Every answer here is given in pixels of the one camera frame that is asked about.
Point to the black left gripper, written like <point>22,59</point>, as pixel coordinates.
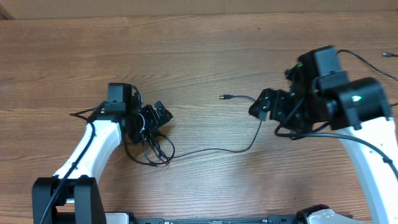
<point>153,121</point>

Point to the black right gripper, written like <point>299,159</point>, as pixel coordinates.
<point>277,99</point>

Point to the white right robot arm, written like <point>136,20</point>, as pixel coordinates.
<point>323,102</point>

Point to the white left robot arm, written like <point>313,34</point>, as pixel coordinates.
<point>72,195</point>

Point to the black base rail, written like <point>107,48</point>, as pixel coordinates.
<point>321,214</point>

